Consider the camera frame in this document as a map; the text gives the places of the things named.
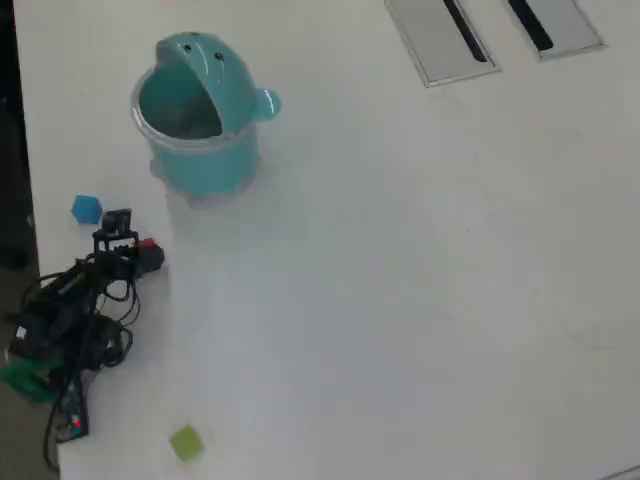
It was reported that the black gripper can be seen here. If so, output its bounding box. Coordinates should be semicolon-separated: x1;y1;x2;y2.
91;230;166;279

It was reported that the blue lego block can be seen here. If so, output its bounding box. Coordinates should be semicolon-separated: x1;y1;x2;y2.
70;194;104;226

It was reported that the green lego block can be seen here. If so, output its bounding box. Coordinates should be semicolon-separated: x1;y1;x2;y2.
168;424;206;462

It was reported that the teal whale-shaped bin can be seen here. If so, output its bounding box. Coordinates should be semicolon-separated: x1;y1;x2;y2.
130;32;282;211

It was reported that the blue controller circuit board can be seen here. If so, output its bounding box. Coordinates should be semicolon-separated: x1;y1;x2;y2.
52;372;91;444

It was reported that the green table clamp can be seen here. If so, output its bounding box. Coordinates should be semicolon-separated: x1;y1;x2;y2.
0;359;61;404

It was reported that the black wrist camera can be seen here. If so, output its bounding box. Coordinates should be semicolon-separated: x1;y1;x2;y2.
99;208;134;236

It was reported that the large grey cable grommet plate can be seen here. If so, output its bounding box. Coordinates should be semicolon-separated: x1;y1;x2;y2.
383;0;501;89

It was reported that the small grey cable grommet plate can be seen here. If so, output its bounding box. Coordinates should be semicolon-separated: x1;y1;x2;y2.
504;0;609;61

